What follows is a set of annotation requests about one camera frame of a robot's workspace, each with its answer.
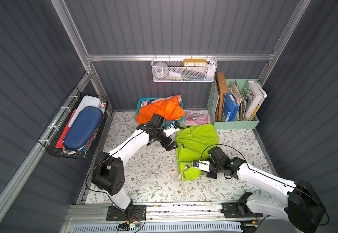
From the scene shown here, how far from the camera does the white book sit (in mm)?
955

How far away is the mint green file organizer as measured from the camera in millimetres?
972

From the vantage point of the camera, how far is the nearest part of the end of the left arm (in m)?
0.64
